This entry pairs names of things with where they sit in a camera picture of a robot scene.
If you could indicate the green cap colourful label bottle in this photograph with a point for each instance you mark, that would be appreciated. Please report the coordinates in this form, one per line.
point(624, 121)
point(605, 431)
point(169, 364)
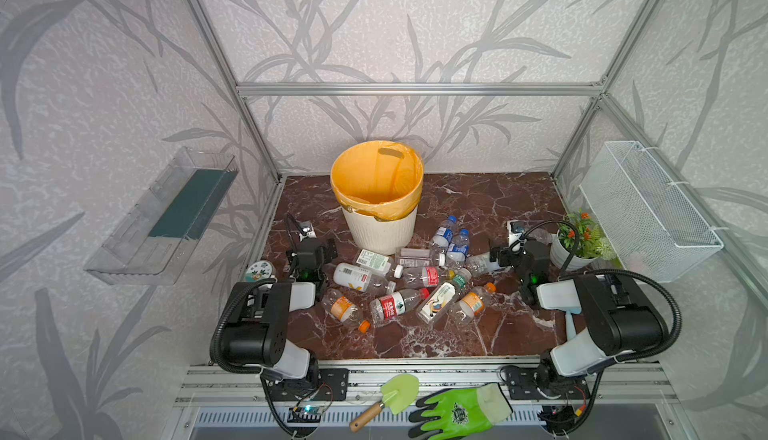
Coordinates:
point(439, 301)

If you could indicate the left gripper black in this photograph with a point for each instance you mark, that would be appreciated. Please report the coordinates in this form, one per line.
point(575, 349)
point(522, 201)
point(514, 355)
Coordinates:
point(306, 248)

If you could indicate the red label clear bottle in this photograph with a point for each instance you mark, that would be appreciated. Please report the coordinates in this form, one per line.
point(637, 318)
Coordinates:
point(383, 309)

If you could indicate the small clear square bottle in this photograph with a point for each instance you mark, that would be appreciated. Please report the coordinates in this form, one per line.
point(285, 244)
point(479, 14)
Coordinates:
point(420, 257)

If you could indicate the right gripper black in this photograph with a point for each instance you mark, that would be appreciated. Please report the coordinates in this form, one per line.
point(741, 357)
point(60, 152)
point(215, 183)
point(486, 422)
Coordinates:
point(513, 255)

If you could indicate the green work glove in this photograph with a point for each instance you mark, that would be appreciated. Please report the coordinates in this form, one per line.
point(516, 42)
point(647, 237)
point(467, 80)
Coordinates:
point(457, 413)

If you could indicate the round tub with cartoon lid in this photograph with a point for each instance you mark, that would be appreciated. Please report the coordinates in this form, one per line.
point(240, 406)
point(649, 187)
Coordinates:
point(259, 270)

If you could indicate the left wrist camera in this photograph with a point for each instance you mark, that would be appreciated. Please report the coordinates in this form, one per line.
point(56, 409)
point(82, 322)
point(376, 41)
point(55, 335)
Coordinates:
point(306, 230)

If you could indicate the potted plant with red flowers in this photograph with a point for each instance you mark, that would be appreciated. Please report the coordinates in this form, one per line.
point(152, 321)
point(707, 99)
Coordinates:
point(576, 247)

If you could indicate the white ribbed waste bin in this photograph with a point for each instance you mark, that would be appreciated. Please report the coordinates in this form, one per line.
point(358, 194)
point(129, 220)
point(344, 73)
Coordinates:
point(380, 236)

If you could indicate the clear acrylic wall shelf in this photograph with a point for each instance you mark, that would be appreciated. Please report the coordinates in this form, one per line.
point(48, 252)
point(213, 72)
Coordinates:
point(156, 239)

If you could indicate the white wire mesh basket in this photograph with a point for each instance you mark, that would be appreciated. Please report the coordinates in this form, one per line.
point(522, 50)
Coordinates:
point(652, 225)

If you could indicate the green circuit board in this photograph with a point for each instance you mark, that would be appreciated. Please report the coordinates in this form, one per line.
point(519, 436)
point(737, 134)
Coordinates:
point(306, 414)

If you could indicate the blue cap water bottle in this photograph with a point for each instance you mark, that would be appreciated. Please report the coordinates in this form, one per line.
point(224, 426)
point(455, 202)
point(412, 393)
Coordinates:
point(444, 234)

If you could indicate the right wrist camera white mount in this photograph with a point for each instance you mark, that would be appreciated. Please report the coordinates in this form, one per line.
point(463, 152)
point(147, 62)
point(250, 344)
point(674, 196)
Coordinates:
point(515, 230)

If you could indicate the green white label bottle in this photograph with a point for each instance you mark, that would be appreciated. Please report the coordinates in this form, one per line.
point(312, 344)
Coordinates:
point(379, 264)

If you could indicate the clear bottle white cap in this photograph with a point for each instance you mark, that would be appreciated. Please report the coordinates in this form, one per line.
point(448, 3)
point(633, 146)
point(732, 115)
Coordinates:
point(482, 264)

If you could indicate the green garden trowel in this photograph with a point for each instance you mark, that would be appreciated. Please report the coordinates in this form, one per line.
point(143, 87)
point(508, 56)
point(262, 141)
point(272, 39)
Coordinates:
point(396, 394)

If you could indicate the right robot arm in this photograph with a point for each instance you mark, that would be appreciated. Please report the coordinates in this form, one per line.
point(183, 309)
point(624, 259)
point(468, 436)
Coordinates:
point(628, 317)

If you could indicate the orange cap bottle right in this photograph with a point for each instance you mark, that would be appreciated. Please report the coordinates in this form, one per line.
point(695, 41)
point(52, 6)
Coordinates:
point(472, 304)

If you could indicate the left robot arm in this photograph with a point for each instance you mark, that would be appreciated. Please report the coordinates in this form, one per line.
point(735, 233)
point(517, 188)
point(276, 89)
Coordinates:
point(251, 335)

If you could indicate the yellow bin liner bag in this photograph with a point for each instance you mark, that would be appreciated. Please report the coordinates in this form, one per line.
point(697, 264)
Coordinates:
point(378, 178)

